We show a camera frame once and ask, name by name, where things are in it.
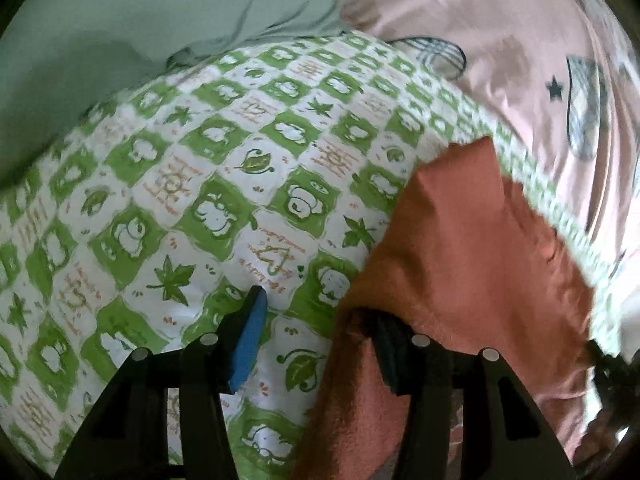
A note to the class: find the orange towel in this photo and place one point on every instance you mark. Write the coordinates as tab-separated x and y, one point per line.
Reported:
460	240

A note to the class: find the pink heart-print duvet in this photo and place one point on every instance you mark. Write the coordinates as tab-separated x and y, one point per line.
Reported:
500	20

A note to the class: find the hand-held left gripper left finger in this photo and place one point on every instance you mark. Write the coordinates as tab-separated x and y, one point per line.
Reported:
249	337

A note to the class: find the plain green pillow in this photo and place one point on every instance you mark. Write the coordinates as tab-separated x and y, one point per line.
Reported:
125	10

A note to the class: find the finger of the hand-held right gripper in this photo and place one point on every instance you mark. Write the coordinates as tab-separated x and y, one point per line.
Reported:
607	375

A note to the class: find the green checked printed blanket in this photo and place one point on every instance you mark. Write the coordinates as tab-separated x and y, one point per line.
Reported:
200	185

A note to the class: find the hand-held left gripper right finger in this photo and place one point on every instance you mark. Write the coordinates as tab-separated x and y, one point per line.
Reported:
395	360

